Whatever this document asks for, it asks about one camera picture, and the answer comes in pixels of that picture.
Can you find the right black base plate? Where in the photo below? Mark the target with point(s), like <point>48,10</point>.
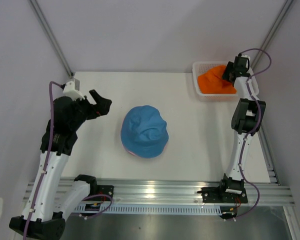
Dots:
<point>213,195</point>

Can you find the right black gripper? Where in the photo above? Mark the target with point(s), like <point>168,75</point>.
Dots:
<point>229,68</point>

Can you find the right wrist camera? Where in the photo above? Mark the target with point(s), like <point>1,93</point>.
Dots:
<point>245,58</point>

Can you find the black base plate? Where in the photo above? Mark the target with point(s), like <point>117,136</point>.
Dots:
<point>101,191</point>
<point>213,195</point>

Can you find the aluminium corner post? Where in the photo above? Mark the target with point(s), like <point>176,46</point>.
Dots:
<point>278,22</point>
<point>46,28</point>

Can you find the right aluminium corner post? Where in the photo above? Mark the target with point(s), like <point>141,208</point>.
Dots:
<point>278,22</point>

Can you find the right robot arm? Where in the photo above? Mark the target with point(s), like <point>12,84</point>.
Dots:
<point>246,122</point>

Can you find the aluminium mounting rail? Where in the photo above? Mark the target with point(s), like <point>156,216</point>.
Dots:
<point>174,192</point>

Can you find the orange bucket hat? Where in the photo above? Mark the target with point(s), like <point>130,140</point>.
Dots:
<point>211,82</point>

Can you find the white slotted cable duct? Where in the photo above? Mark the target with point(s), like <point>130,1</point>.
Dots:
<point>149,209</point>

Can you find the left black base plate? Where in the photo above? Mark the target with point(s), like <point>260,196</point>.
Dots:
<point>101,191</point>

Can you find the left aluminium corner post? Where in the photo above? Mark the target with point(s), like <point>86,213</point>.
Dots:
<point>46,28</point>

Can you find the blue bucket hat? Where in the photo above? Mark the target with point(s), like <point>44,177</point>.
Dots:
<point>144,123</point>

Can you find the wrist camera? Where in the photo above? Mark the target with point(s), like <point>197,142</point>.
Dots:
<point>72,90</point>
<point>245,58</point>

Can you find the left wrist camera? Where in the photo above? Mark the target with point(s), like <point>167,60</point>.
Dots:
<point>72,90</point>

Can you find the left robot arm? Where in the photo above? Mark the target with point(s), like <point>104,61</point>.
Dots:
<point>43,218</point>

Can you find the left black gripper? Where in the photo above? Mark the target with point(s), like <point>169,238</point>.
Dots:
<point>103,103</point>

